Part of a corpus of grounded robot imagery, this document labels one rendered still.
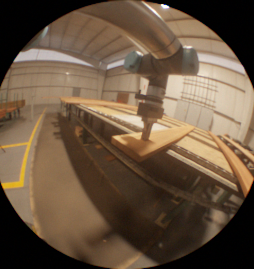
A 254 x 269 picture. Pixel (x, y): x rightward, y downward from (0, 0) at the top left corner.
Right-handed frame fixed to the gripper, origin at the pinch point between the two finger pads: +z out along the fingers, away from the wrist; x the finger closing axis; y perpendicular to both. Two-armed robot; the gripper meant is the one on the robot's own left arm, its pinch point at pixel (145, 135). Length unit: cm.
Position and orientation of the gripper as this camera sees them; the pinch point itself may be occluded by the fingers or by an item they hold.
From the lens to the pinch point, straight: 40.5
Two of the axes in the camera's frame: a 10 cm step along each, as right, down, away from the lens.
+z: -1.9, 9.2, 3.3
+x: 7.1, -1.0, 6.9
